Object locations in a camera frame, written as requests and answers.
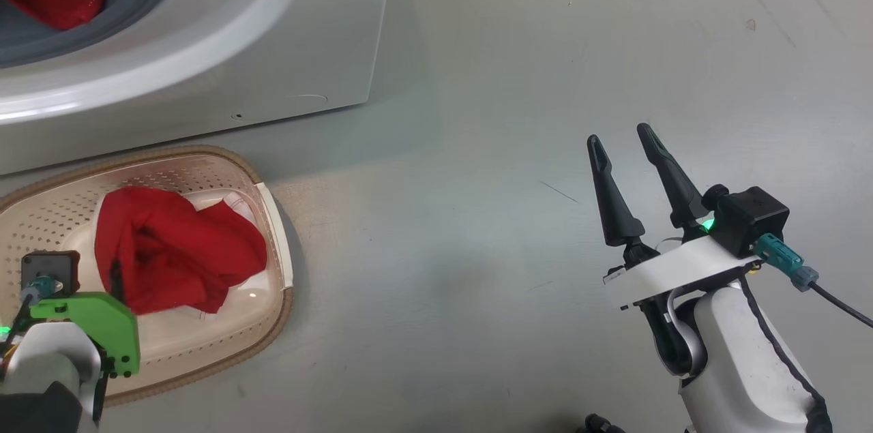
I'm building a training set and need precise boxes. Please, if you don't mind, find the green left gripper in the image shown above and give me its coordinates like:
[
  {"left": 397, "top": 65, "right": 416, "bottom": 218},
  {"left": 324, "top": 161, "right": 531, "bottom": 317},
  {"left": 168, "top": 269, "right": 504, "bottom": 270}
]
[{"left": 29, "top": 259, "right": 140, "bottom": 379}]

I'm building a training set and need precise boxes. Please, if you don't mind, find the red garment with white trim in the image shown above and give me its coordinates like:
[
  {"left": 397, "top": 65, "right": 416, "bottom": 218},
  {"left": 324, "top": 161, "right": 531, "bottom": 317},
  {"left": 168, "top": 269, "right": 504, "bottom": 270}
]
[{"left": 94, "top": 186, "right": 268, "bottom": 316}]

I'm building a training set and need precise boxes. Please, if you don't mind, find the black cable with teal plug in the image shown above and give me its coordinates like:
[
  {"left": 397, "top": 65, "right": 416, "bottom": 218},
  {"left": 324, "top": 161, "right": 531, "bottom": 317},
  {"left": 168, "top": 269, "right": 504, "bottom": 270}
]
[
  {"left": 0, "top": 275, "right": 65, "bottom": 352},
  {"left": 754, "top": 233, "right": 873, "bottom": 328}
]

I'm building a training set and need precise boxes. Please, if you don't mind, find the cream perforated laundry basket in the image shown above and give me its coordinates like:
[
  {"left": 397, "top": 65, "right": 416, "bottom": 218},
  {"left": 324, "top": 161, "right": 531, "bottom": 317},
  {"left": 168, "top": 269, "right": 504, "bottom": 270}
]
[{"left": 0, "top": 145, "right": 294, "bottom": 408}]

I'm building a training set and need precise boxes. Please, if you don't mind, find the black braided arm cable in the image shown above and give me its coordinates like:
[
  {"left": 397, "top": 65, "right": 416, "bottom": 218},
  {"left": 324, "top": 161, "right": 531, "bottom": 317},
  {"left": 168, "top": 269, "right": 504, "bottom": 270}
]
[{"left": 739, "top": 275, "right": 831, "bottom": 433}]

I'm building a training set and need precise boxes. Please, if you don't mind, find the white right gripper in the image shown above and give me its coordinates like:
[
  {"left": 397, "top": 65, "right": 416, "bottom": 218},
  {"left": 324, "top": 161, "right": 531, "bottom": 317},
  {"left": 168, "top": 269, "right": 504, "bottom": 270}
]
[{"left": 587, "top": 123, "right": 761, "bottom": 311}]

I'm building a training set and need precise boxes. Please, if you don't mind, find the round white filter cover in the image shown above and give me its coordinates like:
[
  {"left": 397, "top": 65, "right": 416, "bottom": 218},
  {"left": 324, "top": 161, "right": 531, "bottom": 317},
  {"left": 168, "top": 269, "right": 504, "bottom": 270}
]
[{"left": 231, "top": 93, "right": 329, "bottom": 121}]

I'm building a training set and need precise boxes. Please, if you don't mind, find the white front-load washing machine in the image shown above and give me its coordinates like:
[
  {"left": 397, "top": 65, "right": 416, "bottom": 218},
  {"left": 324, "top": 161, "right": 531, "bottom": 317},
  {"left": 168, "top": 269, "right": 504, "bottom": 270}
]
[{"left": 0, "top": 0, "right": 396, "bottom": 175}]

